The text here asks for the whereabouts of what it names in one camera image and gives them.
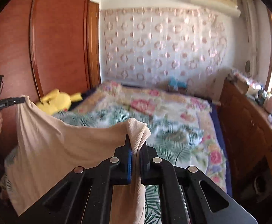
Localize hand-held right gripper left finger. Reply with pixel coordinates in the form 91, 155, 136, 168
18, 134, 133, 224

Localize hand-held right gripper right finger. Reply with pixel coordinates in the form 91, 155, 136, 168
139, 142, 257, 224

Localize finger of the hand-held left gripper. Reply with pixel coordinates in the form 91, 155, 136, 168
0, 97, 26, 113

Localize beige printed t-shirt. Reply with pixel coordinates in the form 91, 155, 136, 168
6, 95, 152, 224

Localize floral leaf printed bed sheet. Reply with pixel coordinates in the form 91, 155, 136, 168
0, 80, 228, 224

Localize yellow plush toy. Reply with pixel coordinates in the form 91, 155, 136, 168
35, 89, 83, 116

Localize brown wooden wardrobe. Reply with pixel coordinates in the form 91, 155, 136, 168
0, 0, 102, 155

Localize navy blue mattress cover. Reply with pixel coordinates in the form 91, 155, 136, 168
209, 101, 233, 197

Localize blue box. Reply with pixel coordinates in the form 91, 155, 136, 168
168, 77, 188, 95

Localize brown wooden cabinet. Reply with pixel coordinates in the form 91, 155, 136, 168
217, 79, 272, 193

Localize cardboard box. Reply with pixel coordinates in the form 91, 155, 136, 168
235, 77, 250, 94

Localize pale pink bottle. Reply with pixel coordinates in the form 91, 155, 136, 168
265, 93, 272, 113

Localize white pipe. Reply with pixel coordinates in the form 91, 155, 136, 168
241, 0, 260, 75

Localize white air conditioner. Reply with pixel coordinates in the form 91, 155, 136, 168
190, 0, 242, 18

